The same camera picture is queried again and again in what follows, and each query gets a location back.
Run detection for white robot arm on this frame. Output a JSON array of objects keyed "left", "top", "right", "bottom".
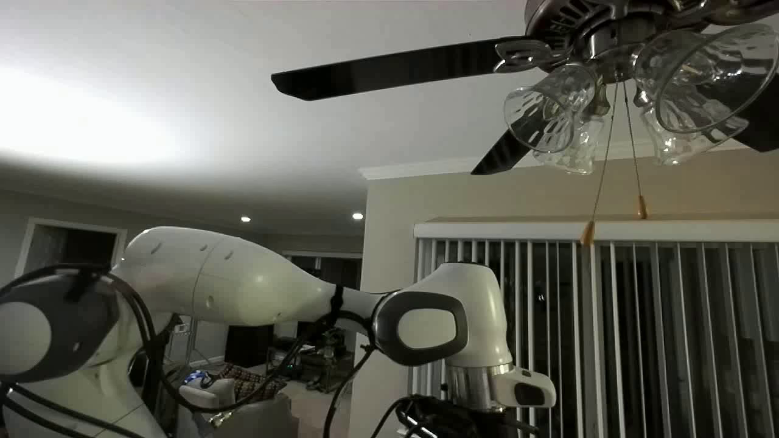
[{"left": 0, "top": 226, "right": 558, "bottom": 438}]

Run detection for white blinds valance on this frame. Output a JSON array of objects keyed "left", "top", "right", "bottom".
[{"left": 414, "top": 218, "right": 779, "bottom": 242}]

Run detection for vertical window blinds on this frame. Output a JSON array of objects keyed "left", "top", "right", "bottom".
[{"left": 414, "top": 237, "right": 779, "bottom": 438}]

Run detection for ceiling fan with lights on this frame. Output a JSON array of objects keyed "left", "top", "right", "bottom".
[{"left": 267, "top": 0, "right": 779, "bottom": 178}]

